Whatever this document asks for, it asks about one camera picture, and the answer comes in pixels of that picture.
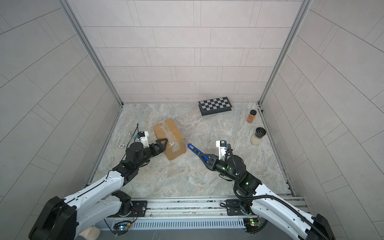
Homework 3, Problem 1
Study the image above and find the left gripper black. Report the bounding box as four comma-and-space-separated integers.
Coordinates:
134, 139, 169, 170

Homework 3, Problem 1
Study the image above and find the blue utility knife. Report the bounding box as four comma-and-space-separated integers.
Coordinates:
187, 144, 204, 161

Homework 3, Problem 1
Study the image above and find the brown cardboard express box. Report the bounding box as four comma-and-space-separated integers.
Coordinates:
154, 119, 186, 161

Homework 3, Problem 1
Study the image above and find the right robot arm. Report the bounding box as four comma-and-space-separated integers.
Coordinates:
198, 153, 335, 240

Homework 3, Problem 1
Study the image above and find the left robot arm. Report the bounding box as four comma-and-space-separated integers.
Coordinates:
29, 139, 168, 240

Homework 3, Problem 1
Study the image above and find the black white chessboard box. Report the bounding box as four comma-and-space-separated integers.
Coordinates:
199, 97, 232, 116

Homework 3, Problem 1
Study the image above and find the white spice jar black lid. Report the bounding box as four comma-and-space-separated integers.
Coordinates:
250, 127, 267, 146

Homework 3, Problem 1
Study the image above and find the orange spice bottle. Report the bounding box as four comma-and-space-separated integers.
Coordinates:
247, 110, 257, 124

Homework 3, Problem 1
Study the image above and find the right green circuit board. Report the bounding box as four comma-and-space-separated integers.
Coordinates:
243, 219, 260, 233

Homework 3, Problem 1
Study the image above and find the green circuit board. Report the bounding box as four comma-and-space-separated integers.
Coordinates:
243, 219, 260, 233
114, 221, 132, 232

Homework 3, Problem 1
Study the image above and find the left green circuit board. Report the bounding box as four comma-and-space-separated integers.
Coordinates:
114, 221, 132, 232

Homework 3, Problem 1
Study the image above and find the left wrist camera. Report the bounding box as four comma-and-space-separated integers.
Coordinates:
136, 131, 149, 149

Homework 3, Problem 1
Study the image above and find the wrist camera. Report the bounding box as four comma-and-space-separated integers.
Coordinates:
216, 140, 228, 161
136, 131, 149, 149

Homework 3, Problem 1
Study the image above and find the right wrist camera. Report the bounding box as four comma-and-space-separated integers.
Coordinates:
216, 140, 228, 161

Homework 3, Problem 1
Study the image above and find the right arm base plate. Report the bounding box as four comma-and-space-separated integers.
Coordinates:
220, 199, 259, 218

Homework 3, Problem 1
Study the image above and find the aluminium mounting rail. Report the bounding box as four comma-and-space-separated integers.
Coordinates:
59, 196, 310, 221

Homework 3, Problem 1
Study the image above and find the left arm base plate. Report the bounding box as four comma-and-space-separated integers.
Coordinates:
109, 201, 148, 218

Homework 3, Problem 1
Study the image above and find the wooden handle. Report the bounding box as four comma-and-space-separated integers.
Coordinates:
80, 227, 101, 240

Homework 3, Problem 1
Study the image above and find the black corrugated cable conduit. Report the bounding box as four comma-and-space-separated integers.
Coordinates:
226, 143, 331, 240

